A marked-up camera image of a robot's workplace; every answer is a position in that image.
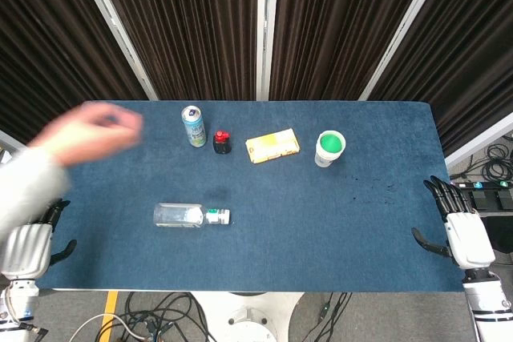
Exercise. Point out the person's bare hand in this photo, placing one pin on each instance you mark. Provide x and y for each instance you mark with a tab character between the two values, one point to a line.
88	129

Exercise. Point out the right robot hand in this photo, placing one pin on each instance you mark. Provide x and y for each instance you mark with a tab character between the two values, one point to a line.
469	238

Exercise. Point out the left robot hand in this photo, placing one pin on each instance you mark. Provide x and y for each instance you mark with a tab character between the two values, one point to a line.
28	250

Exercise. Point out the transparent plastic bottle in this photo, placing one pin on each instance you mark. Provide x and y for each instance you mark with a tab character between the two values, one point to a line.
180	214

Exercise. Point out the person's grey sleeved forearm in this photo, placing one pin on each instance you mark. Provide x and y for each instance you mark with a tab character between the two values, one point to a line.
24	186

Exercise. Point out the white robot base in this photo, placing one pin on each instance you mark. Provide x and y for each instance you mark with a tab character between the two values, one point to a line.
248	314

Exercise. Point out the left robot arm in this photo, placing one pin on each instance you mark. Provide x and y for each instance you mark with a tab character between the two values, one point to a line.
18	298

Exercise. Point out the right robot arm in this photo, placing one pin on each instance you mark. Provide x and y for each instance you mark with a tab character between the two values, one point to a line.
489	302

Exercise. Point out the small dark red-capped bottle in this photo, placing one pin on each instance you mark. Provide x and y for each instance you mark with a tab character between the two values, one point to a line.
221	145

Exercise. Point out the black foot pedal unit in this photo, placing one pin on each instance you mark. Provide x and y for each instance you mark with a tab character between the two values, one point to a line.
485	195

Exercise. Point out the dark brown curtain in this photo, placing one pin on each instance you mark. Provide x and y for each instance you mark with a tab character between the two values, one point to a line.
48	37
469	49
188	25
340	25

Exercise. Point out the yellow floor tape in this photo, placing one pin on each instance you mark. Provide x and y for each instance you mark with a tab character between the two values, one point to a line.
109	314

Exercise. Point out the light blue drink can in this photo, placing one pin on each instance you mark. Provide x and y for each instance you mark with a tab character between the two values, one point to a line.
194	127

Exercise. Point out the white paper cup stack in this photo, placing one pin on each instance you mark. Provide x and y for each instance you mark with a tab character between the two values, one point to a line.
325	158

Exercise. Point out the green ball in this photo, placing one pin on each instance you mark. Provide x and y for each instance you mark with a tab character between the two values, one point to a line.
331	143

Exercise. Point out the yellow cardboard box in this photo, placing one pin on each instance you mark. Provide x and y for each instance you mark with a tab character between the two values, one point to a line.
273	145

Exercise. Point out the blue table cloth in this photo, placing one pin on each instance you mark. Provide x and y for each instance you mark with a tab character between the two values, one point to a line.
280	230

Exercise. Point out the white frame post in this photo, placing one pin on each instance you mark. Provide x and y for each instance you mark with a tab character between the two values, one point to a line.
116	29
266	25
401	29

